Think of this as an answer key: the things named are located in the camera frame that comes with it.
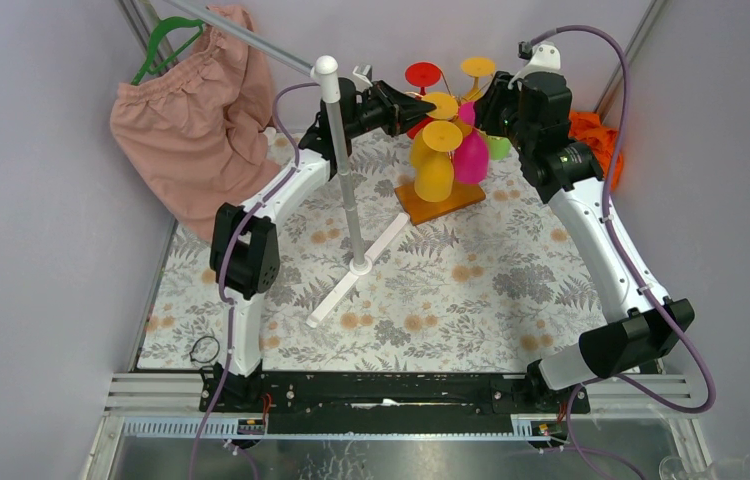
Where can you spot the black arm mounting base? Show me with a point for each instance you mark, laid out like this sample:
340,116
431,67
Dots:
382,397

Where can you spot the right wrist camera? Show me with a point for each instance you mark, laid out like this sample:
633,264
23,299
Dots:
545,57

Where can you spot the white clothes stand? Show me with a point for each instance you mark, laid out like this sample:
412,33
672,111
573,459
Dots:
323,73

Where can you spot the red wine glass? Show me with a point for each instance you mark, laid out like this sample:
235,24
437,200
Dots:
422,75

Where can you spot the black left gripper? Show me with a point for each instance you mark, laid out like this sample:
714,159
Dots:
387,105

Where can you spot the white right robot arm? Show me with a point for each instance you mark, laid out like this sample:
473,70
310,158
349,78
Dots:
642,318

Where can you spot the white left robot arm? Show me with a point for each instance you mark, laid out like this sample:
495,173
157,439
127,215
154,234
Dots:
245,255

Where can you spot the pink cloth garment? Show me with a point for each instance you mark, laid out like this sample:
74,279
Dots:
196,134

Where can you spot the pink wine glass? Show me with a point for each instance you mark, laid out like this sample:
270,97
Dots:
471,158

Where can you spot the yellow wine glass front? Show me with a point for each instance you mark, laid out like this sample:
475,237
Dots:
434,178

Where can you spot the orange crumpled cloth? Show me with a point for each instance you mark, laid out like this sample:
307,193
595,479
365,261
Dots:
588,128

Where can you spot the green wine glass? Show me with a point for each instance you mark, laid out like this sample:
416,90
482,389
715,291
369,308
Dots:
498,147

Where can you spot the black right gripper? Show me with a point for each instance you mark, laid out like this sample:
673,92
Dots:
497,92

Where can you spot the aluminium front frame rail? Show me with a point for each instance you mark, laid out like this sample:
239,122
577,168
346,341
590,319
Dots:
154,428

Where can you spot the wooden rack base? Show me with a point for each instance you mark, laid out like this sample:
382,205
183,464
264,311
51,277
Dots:
420,211

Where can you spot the yellow wine glass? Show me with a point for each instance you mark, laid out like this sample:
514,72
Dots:
434,178
476,68
441,135

